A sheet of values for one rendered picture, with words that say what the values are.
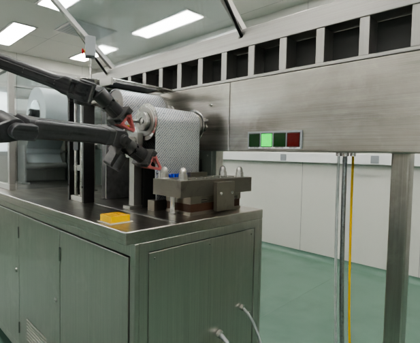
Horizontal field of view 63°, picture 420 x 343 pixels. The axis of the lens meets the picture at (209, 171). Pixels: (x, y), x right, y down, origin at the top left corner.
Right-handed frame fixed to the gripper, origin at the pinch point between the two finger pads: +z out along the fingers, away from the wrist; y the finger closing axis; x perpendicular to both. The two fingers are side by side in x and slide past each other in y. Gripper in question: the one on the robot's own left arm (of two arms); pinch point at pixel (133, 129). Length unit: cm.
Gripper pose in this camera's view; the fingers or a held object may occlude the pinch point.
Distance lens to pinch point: 140.5
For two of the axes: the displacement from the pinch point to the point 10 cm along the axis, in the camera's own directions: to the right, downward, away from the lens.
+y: 7.2, 0.5, -6.9
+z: 5.2, 6.2, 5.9
